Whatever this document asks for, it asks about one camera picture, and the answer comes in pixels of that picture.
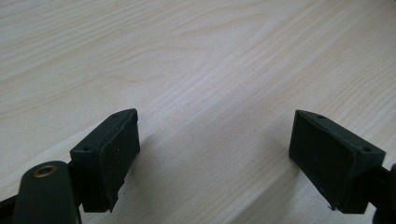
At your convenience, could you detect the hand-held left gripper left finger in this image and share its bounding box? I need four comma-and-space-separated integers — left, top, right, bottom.
69, 107, 141, 214

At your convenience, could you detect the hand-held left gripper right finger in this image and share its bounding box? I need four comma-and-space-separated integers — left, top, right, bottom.
288, 109, 387, 215

